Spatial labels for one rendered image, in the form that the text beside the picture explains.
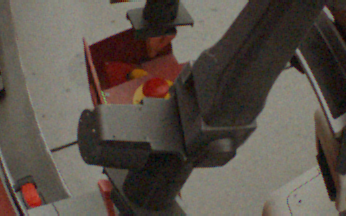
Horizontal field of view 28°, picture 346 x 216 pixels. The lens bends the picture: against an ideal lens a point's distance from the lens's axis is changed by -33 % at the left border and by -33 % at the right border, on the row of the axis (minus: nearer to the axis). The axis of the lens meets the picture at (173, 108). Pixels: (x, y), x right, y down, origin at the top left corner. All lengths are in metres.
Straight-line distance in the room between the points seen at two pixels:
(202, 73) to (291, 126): 1.62
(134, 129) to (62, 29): 1.94
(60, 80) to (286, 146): 0.73
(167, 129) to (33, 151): 0.51
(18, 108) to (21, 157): 0.12
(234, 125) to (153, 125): 0.08
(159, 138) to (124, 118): 0.04
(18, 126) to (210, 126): 0.63
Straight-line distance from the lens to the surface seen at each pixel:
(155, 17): 1.48
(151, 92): 1.48
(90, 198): 1.14
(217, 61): 0.80
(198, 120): 0.85
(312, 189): 1.97
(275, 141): 2.41
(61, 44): 2.75
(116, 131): 0.87
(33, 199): 0.77
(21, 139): 1.39
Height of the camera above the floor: 1.94
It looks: 51 degrees down
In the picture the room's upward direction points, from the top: 9 degrees counter-clockwise
